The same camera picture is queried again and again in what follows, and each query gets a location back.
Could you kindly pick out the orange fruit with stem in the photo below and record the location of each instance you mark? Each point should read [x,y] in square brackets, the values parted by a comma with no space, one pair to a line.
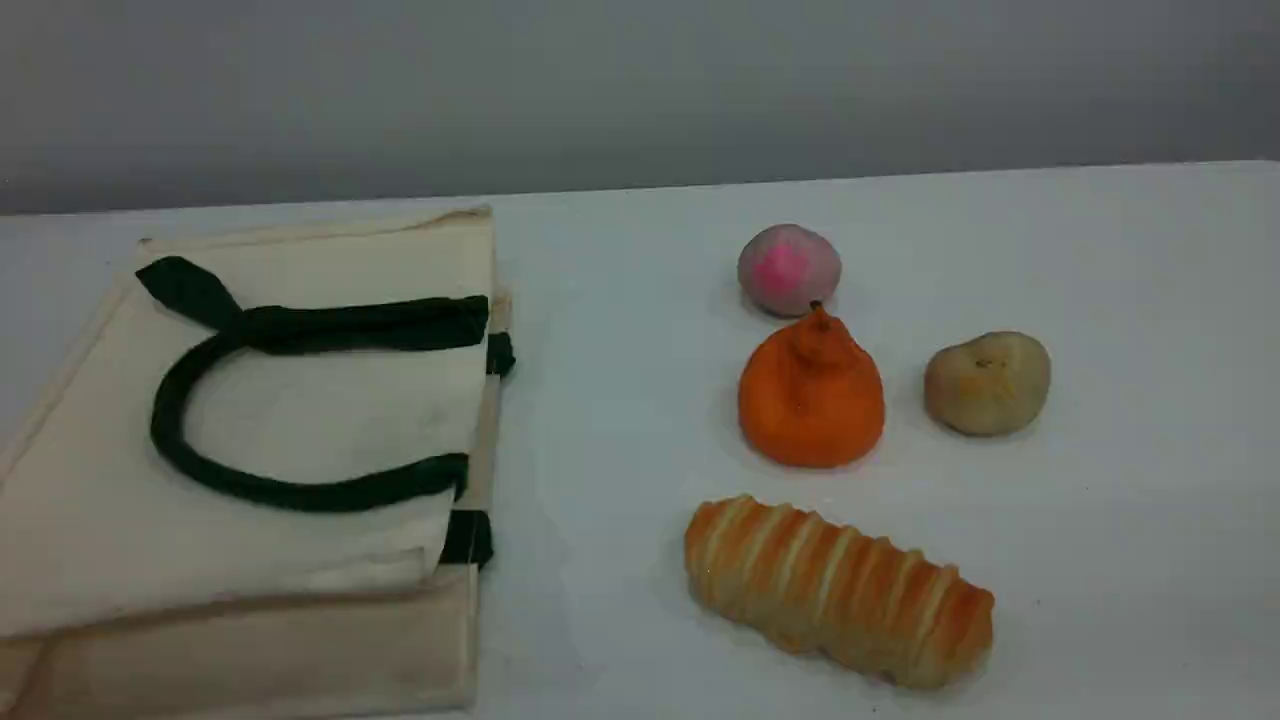
[810,400]

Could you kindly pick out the long striped bread roll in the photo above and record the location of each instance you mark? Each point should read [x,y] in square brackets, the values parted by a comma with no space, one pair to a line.
[840,590]

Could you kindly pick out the brown potato toy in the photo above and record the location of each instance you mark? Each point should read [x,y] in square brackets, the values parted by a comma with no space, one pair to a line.
[988,385]

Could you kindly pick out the pink peach bun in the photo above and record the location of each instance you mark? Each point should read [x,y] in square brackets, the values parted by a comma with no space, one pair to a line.
[790,270]

